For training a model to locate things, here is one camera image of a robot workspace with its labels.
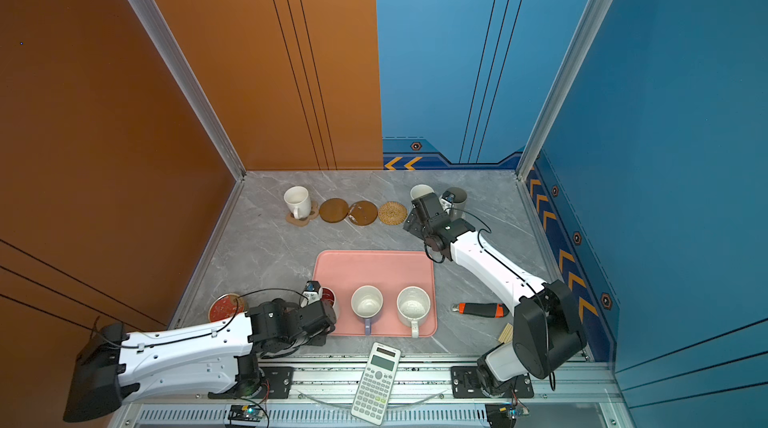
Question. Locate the pink tray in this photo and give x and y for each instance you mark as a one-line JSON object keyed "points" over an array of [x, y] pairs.
{"points": [[344, 271]]}

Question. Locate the grey mug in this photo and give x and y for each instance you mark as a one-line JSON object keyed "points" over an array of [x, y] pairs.
{"points": [[459, 203]]}

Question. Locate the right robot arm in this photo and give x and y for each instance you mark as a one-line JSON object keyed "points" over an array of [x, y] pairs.
{"points": [[547, 328]]}

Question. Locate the orange black utility knife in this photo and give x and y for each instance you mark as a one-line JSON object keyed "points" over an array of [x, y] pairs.
{"points": [[485, 310]]}

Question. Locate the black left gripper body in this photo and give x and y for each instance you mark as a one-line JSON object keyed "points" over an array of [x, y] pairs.
{"points": [[319, 341]]}

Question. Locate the white mug purple handle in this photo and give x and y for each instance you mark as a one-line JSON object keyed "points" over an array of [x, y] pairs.
{"points": [[367, 302]]}

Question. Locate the aluminium frame post left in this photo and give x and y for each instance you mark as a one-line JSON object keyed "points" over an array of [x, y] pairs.
{"points": [[161, 35]]}

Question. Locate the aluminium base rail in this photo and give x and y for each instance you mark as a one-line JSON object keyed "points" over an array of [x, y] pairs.
{"points": [[419, 392]]}

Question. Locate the matte brown wooden coaster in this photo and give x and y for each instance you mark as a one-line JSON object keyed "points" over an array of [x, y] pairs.
{"points": [[334, 210]]}

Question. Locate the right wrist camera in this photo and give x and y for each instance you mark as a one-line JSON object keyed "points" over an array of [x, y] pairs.
{"points": [[446, 201]]}

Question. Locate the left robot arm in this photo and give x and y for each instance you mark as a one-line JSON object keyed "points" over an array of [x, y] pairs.
{"points": [[219, 359]]}

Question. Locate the small wooden block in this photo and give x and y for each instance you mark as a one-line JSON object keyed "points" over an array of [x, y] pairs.
{"points": [[506, 335]]}

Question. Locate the glossy brown wooden coaster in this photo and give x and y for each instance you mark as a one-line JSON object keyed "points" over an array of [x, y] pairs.
{"points": [[362, 213]]}

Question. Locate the white calculator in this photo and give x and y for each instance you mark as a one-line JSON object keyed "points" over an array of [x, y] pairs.
{"points": [[375, 386]]}

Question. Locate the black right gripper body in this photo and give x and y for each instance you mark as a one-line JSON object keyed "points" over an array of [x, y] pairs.
{"points": [[417, 228]]}

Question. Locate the right circuit board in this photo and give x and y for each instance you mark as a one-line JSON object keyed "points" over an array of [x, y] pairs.
{"points": [[505, 415]]}

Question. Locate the left circuit board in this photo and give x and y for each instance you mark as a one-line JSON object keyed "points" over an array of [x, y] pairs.
{"points": [[247, 415]]}

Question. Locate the light blue mug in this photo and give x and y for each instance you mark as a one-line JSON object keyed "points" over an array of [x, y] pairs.
{"points": [[420, 190]]}

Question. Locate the circuit board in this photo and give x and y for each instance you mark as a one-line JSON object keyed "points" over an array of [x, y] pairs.
{"points": [[247, 415], [505, 415]]}

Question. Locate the red inside mug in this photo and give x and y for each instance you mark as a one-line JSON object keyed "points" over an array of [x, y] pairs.
{"points": [[327, 294]]}

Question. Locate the red round tin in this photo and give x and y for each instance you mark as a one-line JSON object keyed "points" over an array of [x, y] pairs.
{"points": [[226, 306]]}

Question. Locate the cream mug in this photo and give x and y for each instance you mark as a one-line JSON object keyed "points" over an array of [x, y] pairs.
{"points": [[413, 306]]}

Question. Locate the aluminium frame post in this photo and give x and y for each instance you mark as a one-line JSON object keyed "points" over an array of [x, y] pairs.
{"points": [[586, 31], [161, 35]]}

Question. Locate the cork paw print coaster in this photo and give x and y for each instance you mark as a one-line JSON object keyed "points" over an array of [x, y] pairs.
{"points": [[314, 213]]}

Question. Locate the woven rattan coaster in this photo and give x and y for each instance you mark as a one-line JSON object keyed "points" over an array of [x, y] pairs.
{"points": [[392, 213]]}

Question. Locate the aluminium frame post right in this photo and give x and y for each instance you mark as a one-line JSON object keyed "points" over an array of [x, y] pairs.
{"points": [[586, 31]]}

